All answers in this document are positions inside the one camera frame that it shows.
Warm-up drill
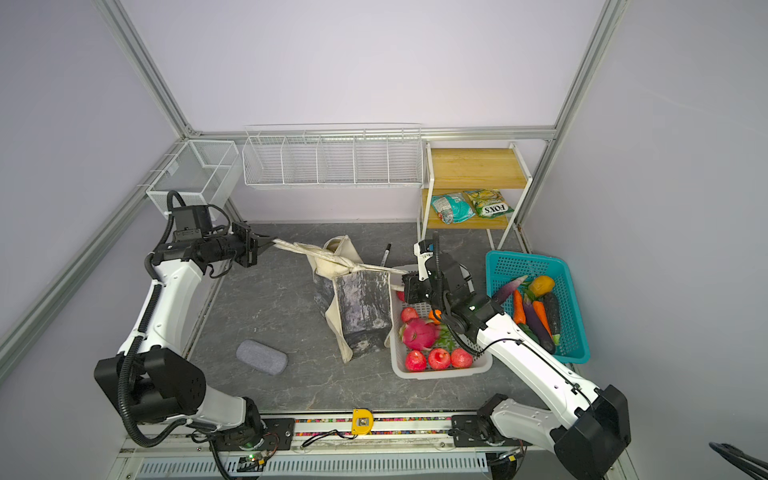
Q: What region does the beige canvas grocery bag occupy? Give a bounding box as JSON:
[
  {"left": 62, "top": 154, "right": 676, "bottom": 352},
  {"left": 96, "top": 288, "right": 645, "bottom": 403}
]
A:
[{"left": 273, "top": 235, "right": 406, "bottom": 363}]

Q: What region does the yellow tape measure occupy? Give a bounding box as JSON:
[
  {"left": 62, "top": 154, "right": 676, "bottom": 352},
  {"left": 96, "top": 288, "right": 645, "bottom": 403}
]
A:
[{"left": 350, "top": 408, "right": 374, "bottom": 437}]

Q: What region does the teal snack bag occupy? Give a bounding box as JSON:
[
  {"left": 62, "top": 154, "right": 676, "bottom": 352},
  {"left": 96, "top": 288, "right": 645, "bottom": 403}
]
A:
[{"left": 431, "top": 192, "right": 475, "bottom": 225}]

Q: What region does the long white wire basket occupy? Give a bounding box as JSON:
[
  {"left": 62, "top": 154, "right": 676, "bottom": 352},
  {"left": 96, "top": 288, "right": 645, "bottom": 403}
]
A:
[{"left": 242, "top": 123, "right": 426, "bottom": 188}]

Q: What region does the black and white marker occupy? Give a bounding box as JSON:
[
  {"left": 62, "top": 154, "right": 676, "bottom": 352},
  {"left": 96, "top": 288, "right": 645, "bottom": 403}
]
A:
[{"left": 380, "top": 243, "right": 392, "bottom": 267}]

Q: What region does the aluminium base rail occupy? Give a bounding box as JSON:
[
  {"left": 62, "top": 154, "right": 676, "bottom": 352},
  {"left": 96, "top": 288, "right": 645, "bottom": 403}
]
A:
[{"left": 110, "top": 412, "right": 564, "bottom": 479}]

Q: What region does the green Fox's candy bag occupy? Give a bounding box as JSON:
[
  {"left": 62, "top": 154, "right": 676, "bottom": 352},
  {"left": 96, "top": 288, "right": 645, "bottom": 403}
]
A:
[{"left": 464, "top": 189, "right": 513, "bottom": 219}]

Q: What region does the red apple middle left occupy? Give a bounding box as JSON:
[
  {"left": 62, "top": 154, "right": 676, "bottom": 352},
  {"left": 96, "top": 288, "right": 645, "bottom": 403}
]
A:
[{"left": 400, "top": 307, "right": 420, "bottom": 323}]

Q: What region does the yellow lemon in teal basket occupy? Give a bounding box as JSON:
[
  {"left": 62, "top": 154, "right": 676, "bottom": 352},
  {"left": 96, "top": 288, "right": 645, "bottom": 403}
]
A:
[{"left": 528, "top": 275, "right": 556, "bottom": 300}]

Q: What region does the teal plastic basket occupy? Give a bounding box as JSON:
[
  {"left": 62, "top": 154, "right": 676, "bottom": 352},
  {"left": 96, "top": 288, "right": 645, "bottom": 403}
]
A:
[{"left": 485, "top": 251, "right": 590, "bottom": 364}]

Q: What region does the orange carrot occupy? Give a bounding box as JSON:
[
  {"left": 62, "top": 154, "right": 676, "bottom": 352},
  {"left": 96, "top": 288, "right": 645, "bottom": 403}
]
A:
[{"left": 532, "top": 301, "right": 552, "bottom": 335}]

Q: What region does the white plastic basket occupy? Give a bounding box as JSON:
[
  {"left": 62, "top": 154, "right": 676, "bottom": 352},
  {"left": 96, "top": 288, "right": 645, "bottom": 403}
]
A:
[{"left": 386, "top": 273, "right": 493, "bottom": 380}]

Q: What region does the grey fabric glasses case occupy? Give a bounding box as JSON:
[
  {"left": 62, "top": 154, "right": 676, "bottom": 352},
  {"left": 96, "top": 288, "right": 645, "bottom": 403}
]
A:
[{"left": 236, "top": 340, "right": 288, "bottom": 376}]

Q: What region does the dark green cucumber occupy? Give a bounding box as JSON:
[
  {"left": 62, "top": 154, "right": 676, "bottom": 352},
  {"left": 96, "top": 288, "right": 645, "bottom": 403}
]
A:
[{"left": 542, "top": 292, "right": 562, "bottom": 346}]

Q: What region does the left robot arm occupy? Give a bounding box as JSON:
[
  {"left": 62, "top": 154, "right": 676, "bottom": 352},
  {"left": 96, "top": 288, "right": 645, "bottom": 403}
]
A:
[{"left": 94, "top": 192, "right": 274, "bottom": 449}]

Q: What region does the black corrugated cable conduit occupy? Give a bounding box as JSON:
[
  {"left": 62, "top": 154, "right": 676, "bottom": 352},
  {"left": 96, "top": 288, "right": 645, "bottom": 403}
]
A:
[{"left": 116, "top": 190, "right": 193, "bottom": 449}]

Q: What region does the red apple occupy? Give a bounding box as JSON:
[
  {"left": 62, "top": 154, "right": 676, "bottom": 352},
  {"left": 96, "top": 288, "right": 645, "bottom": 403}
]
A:
[
  {"left": 450, "top": 348, "right": 474, "bottom": 369},
  {"left": 427, "top": 348, "right": 452, "bottom": 371},
  {"left": 405, "top": 350, "right": 427, "bottom": 372},
  {"left": 400, "top": 307, "right": 420, "bottom": 323}
]

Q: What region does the red apple near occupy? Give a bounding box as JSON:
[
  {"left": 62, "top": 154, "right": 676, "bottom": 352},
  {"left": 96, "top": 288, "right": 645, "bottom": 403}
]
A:
[{"left": 405, "top": 350, "right": 427, "bottom": 372}]

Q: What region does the pink dragon fruit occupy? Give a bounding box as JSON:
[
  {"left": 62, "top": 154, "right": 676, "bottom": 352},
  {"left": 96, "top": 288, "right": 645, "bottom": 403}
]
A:
[{"left": 400, "top": 318, "right": 440, "bottom": 351}]

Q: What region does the white and wood shelf rack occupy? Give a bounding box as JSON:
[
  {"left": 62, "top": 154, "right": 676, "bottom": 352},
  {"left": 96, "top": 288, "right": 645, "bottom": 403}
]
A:
[{"left": 417, "top": 143, "right": 533, "bottom": 250}]

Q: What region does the purple eggplant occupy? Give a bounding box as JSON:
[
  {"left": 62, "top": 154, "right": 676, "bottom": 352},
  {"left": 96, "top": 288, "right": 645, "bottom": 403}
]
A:
[{"left": 523, "top": 302, "right": 556, "bottom": 354}]

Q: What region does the red apple middle right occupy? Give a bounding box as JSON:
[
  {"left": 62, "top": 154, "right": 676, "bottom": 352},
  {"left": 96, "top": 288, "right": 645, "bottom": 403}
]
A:
[{"left": 450, "top": 348, "right": 474, "bottom": 369}]

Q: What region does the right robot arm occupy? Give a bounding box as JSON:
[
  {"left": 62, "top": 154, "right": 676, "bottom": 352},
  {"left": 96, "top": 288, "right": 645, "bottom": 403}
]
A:
[{"left": 404, "top": 238, "right": 631, "bottom": 479}]

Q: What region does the small white mesh basket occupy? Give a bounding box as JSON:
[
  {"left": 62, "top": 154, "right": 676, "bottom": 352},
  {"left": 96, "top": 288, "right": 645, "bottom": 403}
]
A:
[{"left": 146, "top": 140, "right": 243, "bottom": 218}]

